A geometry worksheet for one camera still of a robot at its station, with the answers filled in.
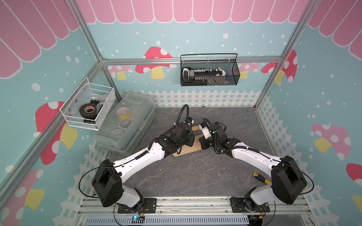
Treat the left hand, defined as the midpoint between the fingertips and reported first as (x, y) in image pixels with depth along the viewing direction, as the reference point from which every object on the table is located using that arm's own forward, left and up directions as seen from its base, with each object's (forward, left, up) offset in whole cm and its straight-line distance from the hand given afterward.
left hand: (191, 136), depth 80 cm
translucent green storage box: (+12, +36, -2) cm, 38 cm away
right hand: (+2, -5, -6) cm, 8 cm away
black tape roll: (+4, +53, +16) cm, 55 cm away
